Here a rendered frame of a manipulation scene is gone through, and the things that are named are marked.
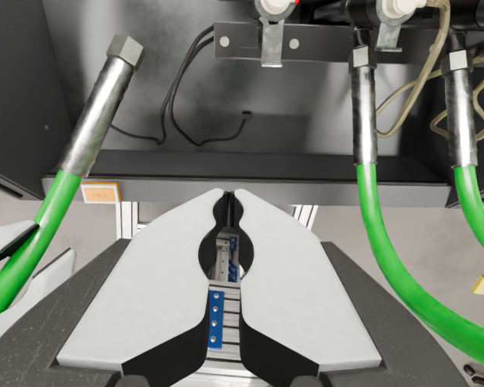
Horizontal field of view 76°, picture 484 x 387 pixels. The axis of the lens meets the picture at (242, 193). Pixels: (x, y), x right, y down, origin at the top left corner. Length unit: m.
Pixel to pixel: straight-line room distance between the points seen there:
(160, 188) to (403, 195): 0.37
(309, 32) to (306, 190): 0.22
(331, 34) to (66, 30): 0.39
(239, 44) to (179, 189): 0.22
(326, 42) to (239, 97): 0.20
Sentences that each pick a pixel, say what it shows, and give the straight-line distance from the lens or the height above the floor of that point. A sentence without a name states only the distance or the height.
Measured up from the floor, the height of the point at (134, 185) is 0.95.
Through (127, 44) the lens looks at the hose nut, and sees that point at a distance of 0.23.
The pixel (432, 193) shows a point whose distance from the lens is 0.56.
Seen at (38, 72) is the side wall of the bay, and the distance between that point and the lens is 0.56.
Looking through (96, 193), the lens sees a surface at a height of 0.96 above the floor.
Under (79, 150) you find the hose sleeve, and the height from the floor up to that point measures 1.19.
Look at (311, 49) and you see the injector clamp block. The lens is 0.40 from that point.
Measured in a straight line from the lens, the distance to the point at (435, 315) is 0.19.
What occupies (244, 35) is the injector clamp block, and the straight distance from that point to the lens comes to 0.39.
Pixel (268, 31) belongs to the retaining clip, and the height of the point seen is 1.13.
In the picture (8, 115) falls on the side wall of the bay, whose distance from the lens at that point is 0.50.
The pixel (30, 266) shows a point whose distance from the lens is 0.21.
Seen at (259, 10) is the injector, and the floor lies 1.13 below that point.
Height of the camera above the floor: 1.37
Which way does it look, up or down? 62 degrees down
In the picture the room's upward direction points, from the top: 178 degrees clockwise
